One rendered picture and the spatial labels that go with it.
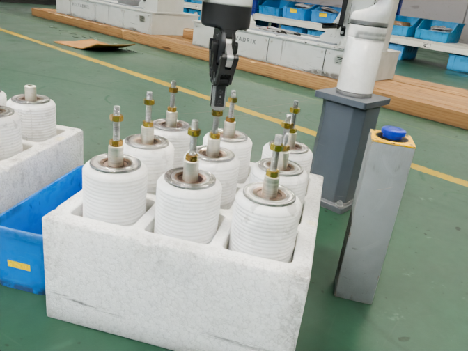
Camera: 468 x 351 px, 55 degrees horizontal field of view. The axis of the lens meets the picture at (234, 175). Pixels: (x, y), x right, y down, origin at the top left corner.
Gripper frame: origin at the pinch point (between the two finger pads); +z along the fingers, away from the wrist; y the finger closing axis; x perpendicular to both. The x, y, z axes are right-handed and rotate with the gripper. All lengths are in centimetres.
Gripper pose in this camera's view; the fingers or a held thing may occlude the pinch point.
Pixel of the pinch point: (218, 96)
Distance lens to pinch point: 74.4
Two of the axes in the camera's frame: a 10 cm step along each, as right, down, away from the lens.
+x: -9.7, -0.2, -2.3
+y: -2.0, -3.9, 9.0
